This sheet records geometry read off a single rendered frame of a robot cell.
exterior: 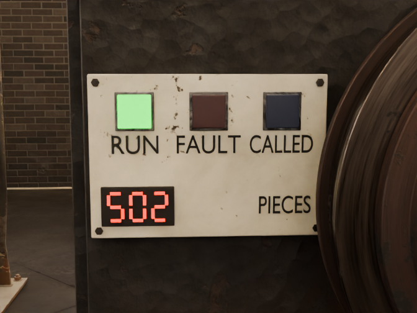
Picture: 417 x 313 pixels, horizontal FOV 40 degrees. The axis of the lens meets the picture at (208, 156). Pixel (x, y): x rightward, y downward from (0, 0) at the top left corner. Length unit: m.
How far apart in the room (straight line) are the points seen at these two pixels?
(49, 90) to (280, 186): 6.17
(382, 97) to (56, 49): 6.30
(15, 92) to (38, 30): 0.74
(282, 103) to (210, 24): 0.12
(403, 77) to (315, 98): 0.14
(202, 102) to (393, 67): 0.21
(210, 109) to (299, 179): 0.13
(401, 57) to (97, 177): 0.33
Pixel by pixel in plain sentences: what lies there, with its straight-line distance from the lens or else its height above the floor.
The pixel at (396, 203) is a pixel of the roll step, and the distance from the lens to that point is 0.52.
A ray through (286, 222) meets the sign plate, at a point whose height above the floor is 1.08.
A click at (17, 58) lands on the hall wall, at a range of 6.83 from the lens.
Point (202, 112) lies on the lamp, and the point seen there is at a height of 1.20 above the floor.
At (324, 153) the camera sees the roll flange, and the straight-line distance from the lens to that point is 0.58.
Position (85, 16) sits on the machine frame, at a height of 1.30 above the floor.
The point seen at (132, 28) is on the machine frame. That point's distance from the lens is 0.65.
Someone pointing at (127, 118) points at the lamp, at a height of 1.19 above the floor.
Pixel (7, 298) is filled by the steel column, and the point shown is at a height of 0.03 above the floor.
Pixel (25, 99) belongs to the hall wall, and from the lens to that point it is 6.81.
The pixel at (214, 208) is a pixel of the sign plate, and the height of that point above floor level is 1.09.
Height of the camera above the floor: 1.23
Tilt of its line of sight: 8 degrees down
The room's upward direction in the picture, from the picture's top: straight up
